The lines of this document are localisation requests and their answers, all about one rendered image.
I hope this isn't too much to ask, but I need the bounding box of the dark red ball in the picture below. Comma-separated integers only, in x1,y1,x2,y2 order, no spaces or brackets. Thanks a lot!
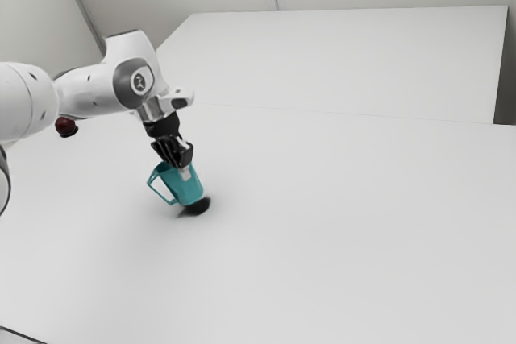
55,116,80,139

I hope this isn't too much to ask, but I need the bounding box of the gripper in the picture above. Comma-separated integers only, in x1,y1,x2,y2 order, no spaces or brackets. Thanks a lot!
143,114,196,183

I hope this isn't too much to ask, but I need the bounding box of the teal faceted mug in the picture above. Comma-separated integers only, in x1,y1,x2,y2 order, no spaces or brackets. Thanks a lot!
145,160,208,206

